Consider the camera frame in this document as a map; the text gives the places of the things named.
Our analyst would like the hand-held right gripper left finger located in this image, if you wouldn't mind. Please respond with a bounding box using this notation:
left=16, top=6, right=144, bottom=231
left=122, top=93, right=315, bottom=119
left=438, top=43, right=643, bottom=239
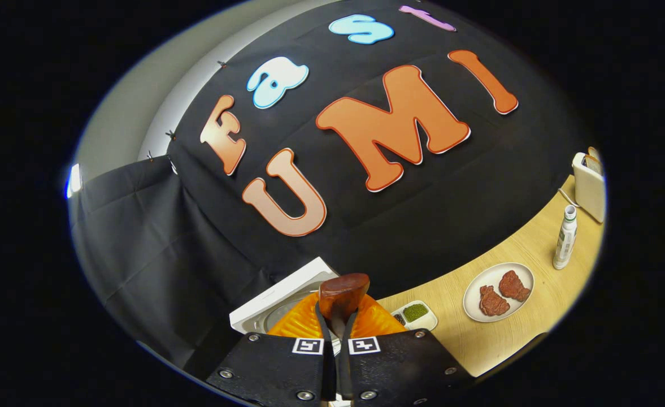
left=206, top=291, right=337, bottom=407

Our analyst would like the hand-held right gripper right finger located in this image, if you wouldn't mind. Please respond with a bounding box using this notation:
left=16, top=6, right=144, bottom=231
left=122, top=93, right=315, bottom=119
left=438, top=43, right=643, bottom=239
left=339, top=293, right=473, bottom=407

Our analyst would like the white rice cooker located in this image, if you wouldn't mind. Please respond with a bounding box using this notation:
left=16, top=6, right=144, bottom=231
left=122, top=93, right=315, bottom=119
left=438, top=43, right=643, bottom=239
left=229, top=257, right=340, bottom=335

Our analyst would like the dark wooden spoon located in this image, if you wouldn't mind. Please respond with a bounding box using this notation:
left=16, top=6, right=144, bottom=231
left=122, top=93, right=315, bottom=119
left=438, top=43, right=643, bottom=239
left=318, top=273, right=371, bottom=340

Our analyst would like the white divided dish with beans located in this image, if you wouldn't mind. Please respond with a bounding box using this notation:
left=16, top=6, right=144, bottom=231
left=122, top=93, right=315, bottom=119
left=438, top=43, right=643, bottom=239
left=391, top=300, right=439, bottom=332

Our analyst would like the white round plate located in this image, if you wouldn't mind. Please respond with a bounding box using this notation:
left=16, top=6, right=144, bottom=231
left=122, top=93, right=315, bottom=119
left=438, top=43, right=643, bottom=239
left=462, top=262, right=536, bottom=323

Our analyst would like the red-brown meat piece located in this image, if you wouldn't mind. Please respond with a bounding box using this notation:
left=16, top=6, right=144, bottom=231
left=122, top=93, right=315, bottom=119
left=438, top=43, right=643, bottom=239
left=479, top=285, right=511, bottom=317
left=498, top=270, right=532, bottom=303

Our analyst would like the black backdrop cloth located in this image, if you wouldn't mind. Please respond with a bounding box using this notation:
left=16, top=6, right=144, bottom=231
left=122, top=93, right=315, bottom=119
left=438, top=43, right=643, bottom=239
left=69, top=0, right=593, bottom=368

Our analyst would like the white plastic bottle green label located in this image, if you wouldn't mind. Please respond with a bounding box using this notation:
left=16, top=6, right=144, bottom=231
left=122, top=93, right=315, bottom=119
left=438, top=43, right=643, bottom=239
left=553, top=205, right=579, bottom=270

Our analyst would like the cream toaster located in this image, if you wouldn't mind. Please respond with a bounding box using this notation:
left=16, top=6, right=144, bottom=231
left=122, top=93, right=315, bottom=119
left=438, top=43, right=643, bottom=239
left=571, top=148, right=606, bottom=223

